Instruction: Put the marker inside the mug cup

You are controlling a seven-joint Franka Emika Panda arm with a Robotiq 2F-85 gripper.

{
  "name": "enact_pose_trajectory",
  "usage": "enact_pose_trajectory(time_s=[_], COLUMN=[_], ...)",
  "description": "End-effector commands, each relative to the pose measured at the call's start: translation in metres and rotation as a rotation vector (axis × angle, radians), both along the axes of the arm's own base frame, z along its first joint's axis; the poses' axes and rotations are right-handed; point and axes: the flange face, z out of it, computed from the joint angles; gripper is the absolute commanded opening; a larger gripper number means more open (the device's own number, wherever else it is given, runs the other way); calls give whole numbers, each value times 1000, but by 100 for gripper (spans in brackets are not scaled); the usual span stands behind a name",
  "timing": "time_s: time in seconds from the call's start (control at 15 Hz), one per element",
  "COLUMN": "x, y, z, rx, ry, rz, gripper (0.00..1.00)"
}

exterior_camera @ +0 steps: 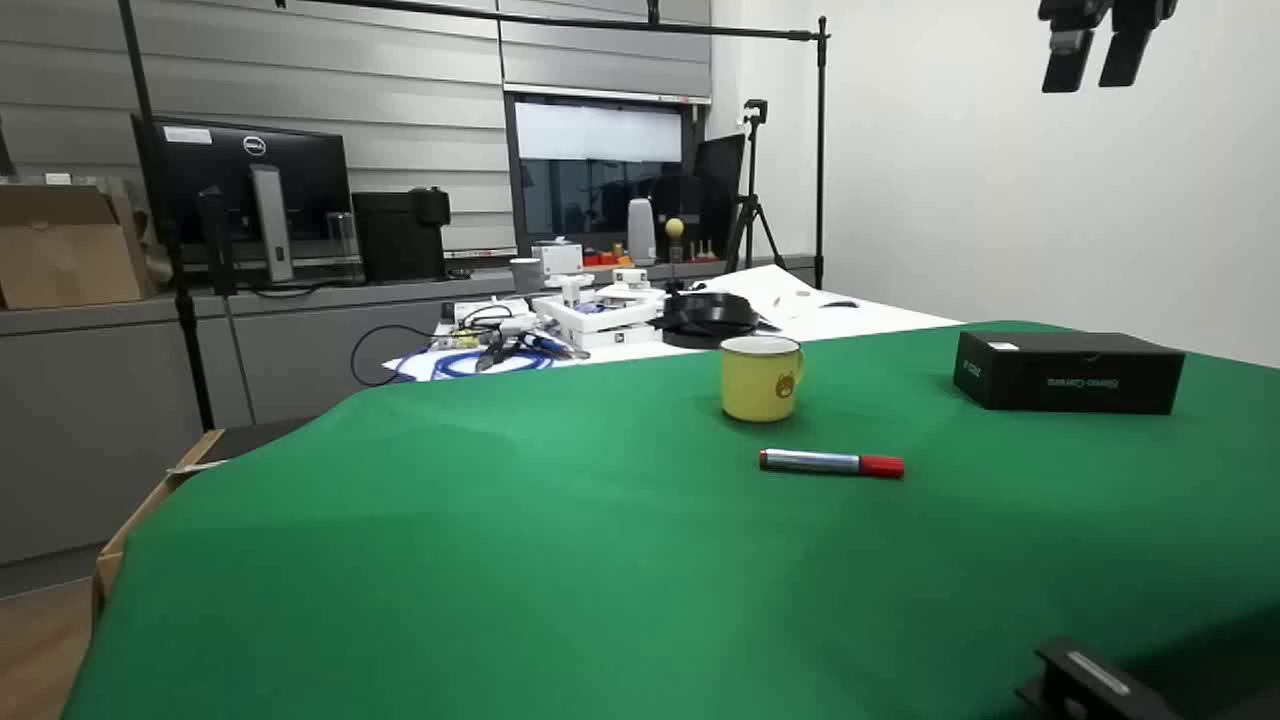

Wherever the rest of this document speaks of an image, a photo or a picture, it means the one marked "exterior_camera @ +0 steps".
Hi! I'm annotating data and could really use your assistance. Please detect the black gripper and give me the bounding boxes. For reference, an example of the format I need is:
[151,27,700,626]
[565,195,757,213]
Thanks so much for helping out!
[1036,0,1181,94]

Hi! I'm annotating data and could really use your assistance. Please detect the red capped marker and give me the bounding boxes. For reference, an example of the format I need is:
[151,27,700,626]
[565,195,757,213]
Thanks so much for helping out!
[760,447,909,479]

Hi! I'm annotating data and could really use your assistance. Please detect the yellow enamel mug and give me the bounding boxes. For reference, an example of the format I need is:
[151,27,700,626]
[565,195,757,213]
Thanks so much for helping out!
[719,338,802,424]

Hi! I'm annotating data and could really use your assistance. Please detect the black rectangular box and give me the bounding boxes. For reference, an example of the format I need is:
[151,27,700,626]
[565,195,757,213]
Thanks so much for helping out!
[950,332,1184,417]

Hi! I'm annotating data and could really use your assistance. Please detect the white plastic tray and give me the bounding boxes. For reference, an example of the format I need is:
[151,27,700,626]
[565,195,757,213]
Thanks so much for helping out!
[537,293,661,351]

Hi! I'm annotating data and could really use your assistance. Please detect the black device at corner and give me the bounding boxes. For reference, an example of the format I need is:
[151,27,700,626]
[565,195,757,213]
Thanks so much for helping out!
[1014,639,1181,720]

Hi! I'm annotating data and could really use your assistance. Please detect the green table cloth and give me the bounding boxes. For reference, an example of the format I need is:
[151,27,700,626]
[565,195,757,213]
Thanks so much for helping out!
[67,332,1280,720]

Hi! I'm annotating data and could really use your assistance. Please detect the black desktop speaker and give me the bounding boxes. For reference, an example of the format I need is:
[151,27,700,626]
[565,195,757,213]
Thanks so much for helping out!
[351,190,451,284]

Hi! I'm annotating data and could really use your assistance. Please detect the black computer monitor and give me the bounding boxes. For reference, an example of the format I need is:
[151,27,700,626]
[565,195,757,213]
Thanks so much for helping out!
[133,118,348,289]

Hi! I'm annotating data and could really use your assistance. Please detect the cardboard box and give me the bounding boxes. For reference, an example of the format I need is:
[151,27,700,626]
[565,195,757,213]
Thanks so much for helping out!
[0,183,154,312]

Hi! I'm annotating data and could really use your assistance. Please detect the black camera tripod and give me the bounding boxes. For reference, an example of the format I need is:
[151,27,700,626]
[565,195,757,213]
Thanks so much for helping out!
[727,97,785,274]

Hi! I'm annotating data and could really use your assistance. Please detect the blue coiled cable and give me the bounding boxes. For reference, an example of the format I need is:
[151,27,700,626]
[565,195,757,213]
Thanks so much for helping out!
[428,327,574,385]

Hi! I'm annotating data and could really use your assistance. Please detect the black metal frame stand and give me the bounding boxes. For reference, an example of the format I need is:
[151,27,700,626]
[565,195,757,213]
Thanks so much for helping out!
[117,0,831,432]

